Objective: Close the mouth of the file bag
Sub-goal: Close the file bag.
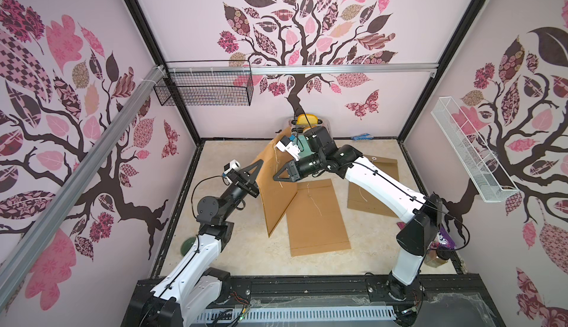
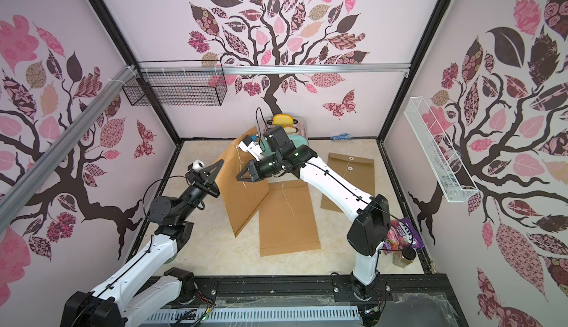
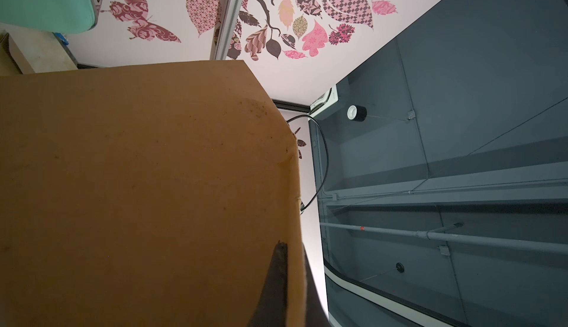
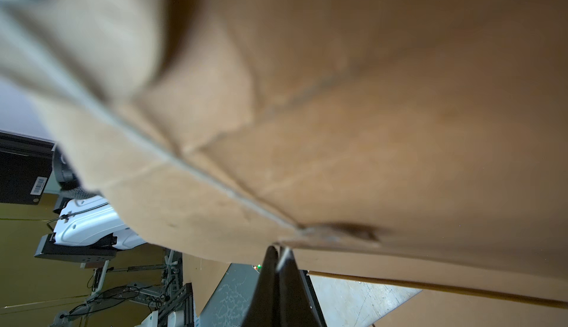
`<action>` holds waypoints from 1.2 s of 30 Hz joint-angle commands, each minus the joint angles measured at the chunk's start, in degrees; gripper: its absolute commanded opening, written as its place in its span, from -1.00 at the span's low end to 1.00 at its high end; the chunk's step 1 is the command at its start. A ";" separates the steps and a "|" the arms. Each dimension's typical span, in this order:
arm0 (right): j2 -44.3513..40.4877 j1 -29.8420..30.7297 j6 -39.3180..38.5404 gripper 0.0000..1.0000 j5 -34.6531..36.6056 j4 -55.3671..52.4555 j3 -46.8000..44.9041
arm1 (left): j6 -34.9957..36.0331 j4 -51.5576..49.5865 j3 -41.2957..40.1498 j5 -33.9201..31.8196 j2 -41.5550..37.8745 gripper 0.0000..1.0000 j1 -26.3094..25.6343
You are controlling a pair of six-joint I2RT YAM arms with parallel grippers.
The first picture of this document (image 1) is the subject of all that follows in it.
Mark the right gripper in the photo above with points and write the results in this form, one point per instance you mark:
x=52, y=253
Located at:
x=299, y=167

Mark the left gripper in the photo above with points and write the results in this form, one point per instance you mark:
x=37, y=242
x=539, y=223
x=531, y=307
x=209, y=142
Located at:
x=239, y=179

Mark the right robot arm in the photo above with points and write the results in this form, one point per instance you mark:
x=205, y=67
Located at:
x=422, y=215

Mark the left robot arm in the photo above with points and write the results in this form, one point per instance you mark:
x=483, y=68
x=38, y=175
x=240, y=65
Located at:
x=185, y=293

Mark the colourful patterned bag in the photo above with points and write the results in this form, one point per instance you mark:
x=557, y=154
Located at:
x=443, y=238

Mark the mint green toaster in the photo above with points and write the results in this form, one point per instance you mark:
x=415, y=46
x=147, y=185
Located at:
x=298, y=131

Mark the yellow bread slice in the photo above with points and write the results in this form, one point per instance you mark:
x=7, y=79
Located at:
x=307, y=119

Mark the green cup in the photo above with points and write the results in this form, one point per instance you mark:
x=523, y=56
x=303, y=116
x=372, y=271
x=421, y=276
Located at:
x=187, y=245

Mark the glass jar with dark lid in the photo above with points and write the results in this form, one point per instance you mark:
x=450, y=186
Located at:
x=437, y=257

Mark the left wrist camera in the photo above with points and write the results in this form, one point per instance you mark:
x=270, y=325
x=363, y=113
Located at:
x=233, y=165

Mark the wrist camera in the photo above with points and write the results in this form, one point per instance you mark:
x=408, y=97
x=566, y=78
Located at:
x=290, y=145
x=233, y=165

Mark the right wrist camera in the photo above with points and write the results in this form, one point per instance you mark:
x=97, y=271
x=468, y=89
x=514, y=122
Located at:
x=290, y=145

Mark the blue object at wall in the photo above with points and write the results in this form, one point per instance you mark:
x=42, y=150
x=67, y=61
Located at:
x=362, y=137

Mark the black wire basket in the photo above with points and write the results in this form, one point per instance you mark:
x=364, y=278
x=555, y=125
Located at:
x=206, y=83

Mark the white slotted cable duct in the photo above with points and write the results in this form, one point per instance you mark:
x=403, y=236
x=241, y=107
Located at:
x=218, y=317

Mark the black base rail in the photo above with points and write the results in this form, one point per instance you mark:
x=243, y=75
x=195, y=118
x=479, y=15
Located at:
x=433, y=300

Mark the white wire basket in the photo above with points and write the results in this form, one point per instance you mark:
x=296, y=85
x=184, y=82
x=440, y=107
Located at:
x=480, y=162

